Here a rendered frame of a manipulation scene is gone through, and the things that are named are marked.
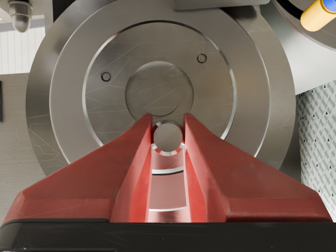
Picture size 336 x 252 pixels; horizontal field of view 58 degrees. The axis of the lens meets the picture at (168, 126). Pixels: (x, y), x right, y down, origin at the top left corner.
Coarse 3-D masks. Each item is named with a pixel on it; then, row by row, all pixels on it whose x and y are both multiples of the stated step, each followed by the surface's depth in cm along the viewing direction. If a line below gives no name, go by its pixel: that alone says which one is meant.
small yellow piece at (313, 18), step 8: (280, 0) 12; (288, 0) 12; (320, 0) 10; (328, 0) 10; (288, 8) 12; (296, 8) 12; (312, 8) 10; (320, 8) 10; (328, 8) 10; (296, 16) 12; (304, 16) 11; (312, 16) 11; (320, 16) 10; (328, 16) 10; (304, 24) 11; (312, 24) 11; (320, 24) 11
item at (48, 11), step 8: (48, 0) 17; (56, 0) 18; (64, 0) 20; (72, 0) 21; (48, 8) 17; (56, 8) 18; (64, 8) 20; (48, 16) 17; (56, 16) 18; (48, 24) 17
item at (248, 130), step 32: (128, 0) 16; (160, 0) 16; (96, 32) 16; (224, 32) 16; (64, 64) 16; (256, 64) 16; (64, 96) 16; (256, 96) 16; (64, 128) 16; (256, 128) 16; (160, 192) 15
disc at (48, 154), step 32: (96, 0) 17; (64, 32) 17; (256, 32) 17; (32, 64) 17; (288, 64) 17; (32, 96) 17; (288, 96) 16; (32, 128) 16; (288, 128) 16; (64, 160) 16
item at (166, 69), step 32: (128, 32) 15; (160, 32) 15; (192, 32) 15; (96, 64) 15; (128, 64) 15; (160, 64) 15; (192, 64) 15; (224, 64) 15; (96, 96) 14; (128, 96) 15; (160, 96) 14; (192, 96) 15; (224, 96) 14; (96, 128) 14; (224, 128) 14; (160, 160) 14
